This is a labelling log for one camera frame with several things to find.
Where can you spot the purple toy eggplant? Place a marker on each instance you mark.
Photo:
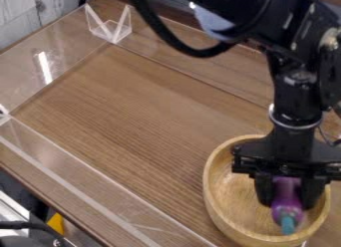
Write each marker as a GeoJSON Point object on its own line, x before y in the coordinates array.
{"type": "Point", "coordinates": [286, 206]}

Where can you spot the brown wooden bowl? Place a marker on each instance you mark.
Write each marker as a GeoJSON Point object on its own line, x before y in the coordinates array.
{"type": "Point", "coordinates": [235, 212]}

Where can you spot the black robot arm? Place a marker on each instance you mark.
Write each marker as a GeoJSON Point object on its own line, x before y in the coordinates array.
{"type": "Point", "coordinates": [298, 33]}

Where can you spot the clear acrylic tray wall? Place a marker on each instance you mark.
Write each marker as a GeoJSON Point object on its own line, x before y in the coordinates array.
{"type": "Point", "coordinates": [109, 126]}

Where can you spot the clear acrylic corner bracket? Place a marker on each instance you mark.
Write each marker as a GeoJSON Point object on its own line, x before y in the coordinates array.
{"type": "Point", "coordinates": [112, 31]}

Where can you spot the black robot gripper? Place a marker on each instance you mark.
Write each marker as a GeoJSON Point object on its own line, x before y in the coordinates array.
{"type": "Point", "coordinates": [290, 153]}

